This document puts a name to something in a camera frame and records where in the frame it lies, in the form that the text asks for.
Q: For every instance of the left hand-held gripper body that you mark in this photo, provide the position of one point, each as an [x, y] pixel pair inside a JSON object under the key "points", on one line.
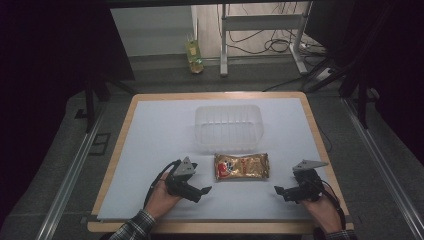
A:
{"points": [[181, 170]]}

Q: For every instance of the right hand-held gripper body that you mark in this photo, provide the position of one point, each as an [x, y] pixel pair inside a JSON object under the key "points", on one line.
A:
{"points": [[308, 183]]}

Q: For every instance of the person's right hand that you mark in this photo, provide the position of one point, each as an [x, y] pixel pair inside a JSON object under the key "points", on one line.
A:
{"points": [[325, 213]]}

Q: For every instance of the person's left hand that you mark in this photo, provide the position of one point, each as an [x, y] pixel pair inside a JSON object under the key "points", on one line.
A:
{"points": [[160, 200]]}

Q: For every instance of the gold snack packet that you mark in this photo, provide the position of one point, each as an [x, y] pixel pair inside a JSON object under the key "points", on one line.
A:
{"points": [[241, 166]]}

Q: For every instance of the white table mat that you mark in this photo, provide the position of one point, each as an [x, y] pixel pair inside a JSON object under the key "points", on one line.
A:
{"points": [[150, 133]]}

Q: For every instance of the clear plastic container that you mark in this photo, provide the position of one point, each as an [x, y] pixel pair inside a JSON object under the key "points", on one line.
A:
{"points": [[229, 130]]}

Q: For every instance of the black metal stand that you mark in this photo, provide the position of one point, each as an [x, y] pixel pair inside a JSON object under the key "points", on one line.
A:
{"points": [[363, 100], [90, 100]]}

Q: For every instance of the yellow-green bottle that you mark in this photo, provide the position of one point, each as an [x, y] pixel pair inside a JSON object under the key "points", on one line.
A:
{"points": [[194, 55]]}

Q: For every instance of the white power strip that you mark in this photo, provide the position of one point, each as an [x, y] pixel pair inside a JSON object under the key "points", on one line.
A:
{"points": [[313, 48]]}

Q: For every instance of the aluminium rail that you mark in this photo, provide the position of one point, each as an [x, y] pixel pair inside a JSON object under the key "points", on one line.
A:
{"points": [[383, 166], [70, 180]]}

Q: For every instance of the black floor bracket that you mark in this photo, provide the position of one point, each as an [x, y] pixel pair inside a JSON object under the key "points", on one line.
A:
{"points": [[100, 144]]}

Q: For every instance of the white metal desk frame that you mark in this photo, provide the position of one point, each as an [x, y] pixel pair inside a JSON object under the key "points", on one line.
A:
{"points": [[260, 21]]}

